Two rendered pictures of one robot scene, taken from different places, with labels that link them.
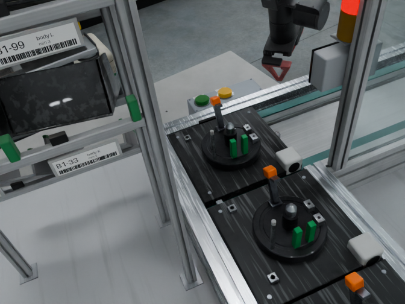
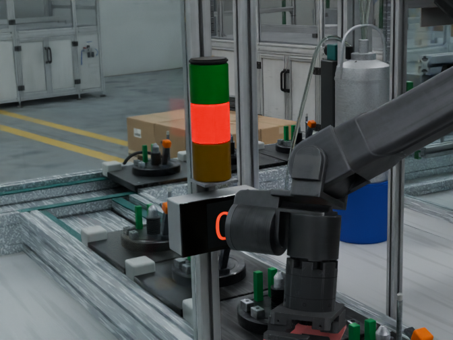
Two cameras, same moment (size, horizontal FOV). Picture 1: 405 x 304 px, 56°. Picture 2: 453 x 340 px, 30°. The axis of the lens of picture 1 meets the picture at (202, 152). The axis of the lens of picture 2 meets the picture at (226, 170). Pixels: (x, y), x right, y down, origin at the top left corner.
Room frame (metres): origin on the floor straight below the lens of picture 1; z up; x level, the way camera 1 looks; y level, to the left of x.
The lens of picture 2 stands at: (1.65, -0.48, 1.52)
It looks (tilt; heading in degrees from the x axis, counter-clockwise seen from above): 13 degrees down; 168
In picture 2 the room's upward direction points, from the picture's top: 2 degrees counter-clockwise
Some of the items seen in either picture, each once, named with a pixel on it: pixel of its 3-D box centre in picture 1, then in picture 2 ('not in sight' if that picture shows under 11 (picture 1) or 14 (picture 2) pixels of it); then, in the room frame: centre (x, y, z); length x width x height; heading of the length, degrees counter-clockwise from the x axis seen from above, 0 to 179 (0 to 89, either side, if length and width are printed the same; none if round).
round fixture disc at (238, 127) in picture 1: (231, 145); not in sight; (0.65, -0.07, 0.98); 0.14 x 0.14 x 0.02
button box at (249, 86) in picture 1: (225, 102); not in sight; (0.88, -0.09, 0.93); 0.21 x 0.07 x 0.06; 108
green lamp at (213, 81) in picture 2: not in sight; (209, 82); (0.60, -0.29, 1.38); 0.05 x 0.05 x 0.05
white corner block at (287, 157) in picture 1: (288, 161); not in sight; (0.59, -0.19, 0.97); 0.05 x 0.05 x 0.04; 18
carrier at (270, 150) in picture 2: not in sight; (297, 135); (-0.86, 0.26, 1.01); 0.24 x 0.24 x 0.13; 18
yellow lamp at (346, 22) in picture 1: (353, 23); (212, 159); (0.60, -0.29, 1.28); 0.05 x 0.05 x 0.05
